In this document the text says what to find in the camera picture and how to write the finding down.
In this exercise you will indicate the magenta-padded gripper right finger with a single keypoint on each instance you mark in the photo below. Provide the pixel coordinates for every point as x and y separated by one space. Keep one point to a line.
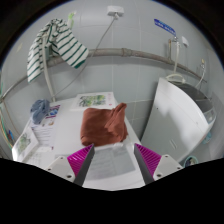
150 161

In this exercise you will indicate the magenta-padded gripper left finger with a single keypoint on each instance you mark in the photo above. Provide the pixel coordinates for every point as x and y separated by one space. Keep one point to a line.
78 161

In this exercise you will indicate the brown towel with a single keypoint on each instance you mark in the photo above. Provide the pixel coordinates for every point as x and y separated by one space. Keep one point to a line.
103 126

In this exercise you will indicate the white printed paper sheet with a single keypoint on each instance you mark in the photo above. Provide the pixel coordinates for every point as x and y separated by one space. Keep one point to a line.
40 157

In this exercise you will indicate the white washing machine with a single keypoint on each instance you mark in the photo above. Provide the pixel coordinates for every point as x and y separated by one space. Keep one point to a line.
173 123

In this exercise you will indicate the colourful printed leaflet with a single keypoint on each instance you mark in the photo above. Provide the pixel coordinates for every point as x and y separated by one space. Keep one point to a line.
46 128

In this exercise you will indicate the landscape print board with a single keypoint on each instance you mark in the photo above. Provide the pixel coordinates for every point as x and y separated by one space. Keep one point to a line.
24 143
91 100

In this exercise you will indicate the blue-grey crumpled cloth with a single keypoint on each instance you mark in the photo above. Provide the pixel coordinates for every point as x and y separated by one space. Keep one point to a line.
40 110

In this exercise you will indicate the white upright pipe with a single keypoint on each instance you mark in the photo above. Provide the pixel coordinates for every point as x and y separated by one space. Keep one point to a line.
48 80

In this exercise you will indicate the green-striped white garment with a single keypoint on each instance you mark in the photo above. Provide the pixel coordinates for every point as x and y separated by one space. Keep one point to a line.
66 43

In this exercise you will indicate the metal wall tap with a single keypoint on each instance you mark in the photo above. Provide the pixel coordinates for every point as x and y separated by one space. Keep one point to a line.
175 56

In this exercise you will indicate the grey wall pipe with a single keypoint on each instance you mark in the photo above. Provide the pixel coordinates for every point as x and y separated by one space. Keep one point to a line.
140 52

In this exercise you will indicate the blue wall sign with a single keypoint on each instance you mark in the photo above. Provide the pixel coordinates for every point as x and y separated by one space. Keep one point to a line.
165 26

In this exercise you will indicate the white wall socket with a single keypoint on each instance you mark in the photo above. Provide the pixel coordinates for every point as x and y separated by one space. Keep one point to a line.
115 10

